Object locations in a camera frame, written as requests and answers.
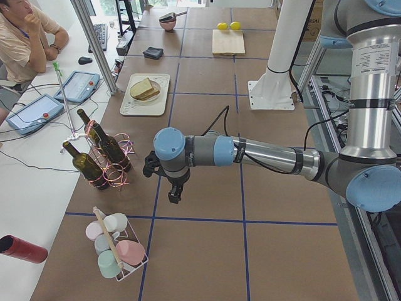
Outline seated person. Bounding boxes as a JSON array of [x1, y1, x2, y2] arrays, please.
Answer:
[[0, 0, 70, 126]]

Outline lilac cup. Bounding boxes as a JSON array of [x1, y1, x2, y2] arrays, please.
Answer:
[[85, 221, 103, 241]]

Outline wooden cutting board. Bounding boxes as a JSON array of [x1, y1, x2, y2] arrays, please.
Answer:
[[212, 29, 246, 55]]

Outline white plate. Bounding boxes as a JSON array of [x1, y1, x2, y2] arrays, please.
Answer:
[[131, 80, 161, 103]]

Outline blue teach pendant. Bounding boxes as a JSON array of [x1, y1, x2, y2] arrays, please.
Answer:
[[6, 94, 63, 135], [61, 71, 100, 103]]

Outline green tipped stick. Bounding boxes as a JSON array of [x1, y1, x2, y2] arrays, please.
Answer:
[[53, 61, 85, 142]]

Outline wooden rack handle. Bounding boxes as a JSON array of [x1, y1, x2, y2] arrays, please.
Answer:
[[93, 206, 123, 268]]

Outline aluminium frame post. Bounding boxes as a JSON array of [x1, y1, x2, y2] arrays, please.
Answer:
[[70, 0, 118, 95]]

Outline cream bear tray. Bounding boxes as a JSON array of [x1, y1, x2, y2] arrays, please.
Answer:
[[120, 73, 170, 116]]

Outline red thermos bottle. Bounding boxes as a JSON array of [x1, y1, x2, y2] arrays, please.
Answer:
[[1, 235, 48, 263]]

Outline pink cup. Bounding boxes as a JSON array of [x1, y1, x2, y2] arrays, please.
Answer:
[[116, 240, 145, 266]]

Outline copper wire bottle rack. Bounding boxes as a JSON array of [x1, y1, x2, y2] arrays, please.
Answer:
[[90, 120, 132, 189]]

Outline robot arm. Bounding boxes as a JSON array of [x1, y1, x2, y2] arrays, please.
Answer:
[[143, 1, 400, 213]]

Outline grey folded cloth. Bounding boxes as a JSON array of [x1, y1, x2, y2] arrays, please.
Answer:
[[143, 46, 164, 60]]

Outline yellow lemon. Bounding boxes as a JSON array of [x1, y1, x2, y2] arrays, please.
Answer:
[[230, 21, 241, 31], [217, 22, 229, 30]]

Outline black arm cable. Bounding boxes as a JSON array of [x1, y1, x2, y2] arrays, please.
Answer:
[[202, 105, 348, 175]]

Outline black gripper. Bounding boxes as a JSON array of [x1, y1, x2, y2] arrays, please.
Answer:
[[143, 150, 190, 204]]

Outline black keyboard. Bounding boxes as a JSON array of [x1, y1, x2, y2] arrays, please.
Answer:
[[93, 23, 108, 51]]

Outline pink bowl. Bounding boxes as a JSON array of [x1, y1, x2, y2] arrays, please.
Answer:
[[159, 17, 176, 31]]

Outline white cup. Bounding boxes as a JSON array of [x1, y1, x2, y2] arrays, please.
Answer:
[[103, 213, 128, 233]]

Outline dark green wine bottle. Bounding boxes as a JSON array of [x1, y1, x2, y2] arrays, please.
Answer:
[[76, 108, 100, 147], [63, 141, 110, 190], [92, 122, 132, 172]]

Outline mint green cup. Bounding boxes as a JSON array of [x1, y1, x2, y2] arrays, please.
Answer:
[[97, 250, 122, 278]]

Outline black computer mouse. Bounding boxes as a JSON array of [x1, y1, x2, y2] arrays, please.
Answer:
[[78, 56, 93, 65]]

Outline grey cup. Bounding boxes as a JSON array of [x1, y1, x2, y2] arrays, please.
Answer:
[[94, 234, 110, 255]]

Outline bread slice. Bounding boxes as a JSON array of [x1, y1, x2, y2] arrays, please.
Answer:
[[130, 78, 153, 99], [135, 80, 160, 101]]

